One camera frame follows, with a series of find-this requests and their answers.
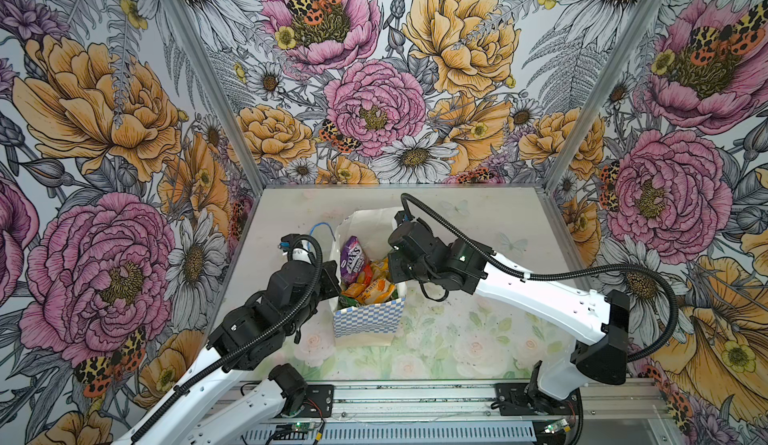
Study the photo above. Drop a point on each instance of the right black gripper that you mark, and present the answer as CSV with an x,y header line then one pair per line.
x,y
398,272

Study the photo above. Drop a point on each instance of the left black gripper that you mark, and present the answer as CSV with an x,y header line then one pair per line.
x,y
332,289

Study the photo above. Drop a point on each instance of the purple candy bag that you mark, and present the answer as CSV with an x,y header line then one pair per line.
x,y
353,260

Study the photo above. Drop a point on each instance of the orange biscuit packet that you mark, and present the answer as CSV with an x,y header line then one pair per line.
x,y
379,291

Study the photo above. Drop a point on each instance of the checkered paper bag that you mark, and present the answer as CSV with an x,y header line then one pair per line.
x,y
368,309

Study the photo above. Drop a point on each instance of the yellow mango candy bag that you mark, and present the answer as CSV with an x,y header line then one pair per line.
x,y
380,269

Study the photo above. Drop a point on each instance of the green rainbow snack bag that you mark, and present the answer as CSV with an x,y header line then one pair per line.
x,y
345,302

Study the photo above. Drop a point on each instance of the small orange snack packet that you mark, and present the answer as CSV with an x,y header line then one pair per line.
x,y
354,290

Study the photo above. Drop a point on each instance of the small red orange packet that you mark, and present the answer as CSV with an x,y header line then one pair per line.
x,y
366,276

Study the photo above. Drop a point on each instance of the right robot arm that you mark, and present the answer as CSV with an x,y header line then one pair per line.
x,y
598,323

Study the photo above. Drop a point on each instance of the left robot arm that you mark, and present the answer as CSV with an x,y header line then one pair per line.
x,y
246,336

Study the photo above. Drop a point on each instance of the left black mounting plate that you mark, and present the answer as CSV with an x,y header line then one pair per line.
x,y
311,401

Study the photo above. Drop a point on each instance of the black mounting plate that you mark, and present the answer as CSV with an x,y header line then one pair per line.
x,y
311,401
512,399

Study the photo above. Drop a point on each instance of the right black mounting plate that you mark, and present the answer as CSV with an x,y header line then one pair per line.
x,y
512,399

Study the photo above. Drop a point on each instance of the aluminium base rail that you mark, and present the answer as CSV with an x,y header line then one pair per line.
x,y
459,412

